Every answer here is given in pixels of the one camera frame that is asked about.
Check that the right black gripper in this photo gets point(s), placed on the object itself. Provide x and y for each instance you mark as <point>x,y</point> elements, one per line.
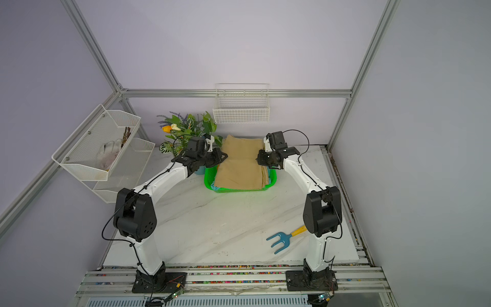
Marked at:
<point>261,158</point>

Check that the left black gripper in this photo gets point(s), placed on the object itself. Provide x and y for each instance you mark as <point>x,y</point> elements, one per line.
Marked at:
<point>218,158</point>

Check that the green plastic basket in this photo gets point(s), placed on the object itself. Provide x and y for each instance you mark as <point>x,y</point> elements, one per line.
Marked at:
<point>210,175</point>

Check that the tan pants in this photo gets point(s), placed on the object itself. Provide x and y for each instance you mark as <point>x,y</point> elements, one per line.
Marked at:
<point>240,170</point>

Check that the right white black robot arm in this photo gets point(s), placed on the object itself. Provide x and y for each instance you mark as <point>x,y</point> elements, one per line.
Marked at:
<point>322,213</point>

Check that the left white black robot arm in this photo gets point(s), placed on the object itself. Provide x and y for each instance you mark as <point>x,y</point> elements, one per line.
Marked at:
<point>135,217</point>

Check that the artificial plant in teal vase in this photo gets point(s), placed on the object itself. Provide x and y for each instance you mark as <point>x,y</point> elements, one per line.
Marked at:
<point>180,129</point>

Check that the teal yellow garden fork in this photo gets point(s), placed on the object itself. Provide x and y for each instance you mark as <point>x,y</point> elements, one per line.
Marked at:
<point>284,239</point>

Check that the white mesh two-tier shelf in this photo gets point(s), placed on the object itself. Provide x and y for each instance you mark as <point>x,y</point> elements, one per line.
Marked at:
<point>105,153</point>

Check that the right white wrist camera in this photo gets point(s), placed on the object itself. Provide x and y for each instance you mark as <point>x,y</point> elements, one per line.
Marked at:
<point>267,144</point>

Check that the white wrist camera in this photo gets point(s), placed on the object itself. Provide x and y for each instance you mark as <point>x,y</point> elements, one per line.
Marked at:
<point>267,144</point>
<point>209,140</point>

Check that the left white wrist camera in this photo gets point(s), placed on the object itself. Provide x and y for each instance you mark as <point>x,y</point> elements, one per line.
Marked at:
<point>209,140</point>

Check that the white wire wall basket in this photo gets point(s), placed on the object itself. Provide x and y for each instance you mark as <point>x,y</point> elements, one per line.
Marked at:
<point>241,103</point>

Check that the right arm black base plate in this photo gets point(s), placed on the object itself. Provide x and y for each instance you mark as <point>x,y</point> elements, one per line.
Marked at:
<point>311,281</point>

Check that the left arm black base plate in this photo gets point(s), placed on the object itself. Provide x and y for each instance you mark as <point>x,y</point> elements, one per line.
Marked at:
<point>165,282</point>

